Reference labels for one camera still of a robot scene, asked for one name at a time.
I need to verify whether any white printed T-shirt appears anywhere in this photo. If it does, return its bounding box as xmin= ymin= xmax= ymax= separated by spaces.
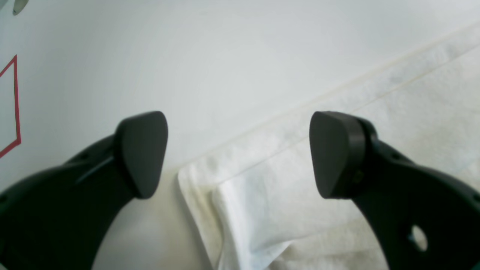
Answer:
xmin=178 ymin=24 xmax=480 ymax=270

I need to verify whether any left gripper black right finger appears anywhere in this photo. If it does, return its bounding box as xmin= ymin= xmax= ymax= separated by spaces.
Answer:
xmin=309 ymin=111 xmax=480 ymax=270

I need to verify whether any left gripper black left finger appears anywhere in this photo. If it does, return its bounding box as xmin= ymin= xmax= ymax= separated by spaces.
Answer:
xmin=0 ymin=111 xmax=168 ymax=270

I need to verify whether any red triangle table marking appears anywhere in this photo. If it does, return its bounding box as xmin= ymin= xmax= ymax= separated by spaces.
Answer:
xmin=0 ymin=55 xmax=22 ymax=157

